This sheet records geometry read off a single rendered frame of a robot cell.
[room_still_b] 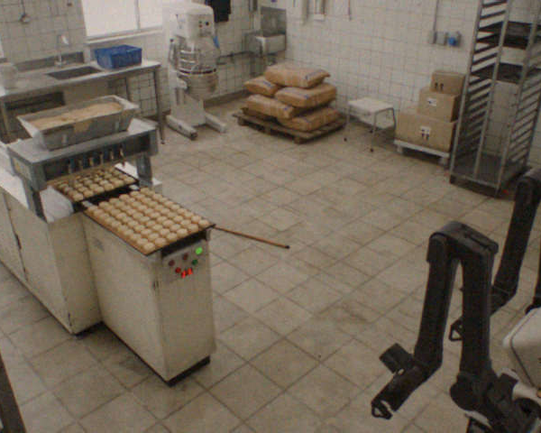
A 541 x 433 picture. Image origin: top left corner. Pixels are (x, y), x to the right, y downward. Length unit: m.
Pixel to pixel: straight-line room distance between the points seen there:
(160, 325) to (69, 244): 0.73
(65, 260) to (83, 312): 0.38
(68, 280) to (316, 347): 1.47
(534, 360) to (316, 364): 1.90
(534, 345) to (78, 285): 2.50
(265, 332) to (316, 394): 0.57
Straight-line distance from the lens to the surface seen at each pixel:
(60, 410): 3.17
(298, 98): 6.06
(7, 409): 1.22
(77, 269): 3.25
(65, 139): 3.02
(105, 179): 3.27
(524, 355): 1.48
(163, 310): 2.75
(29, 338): 3.67
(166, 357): 2.94
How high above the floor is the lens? 2.23
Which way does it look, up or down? 30 degrees down
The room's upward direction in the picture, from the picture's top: straight up
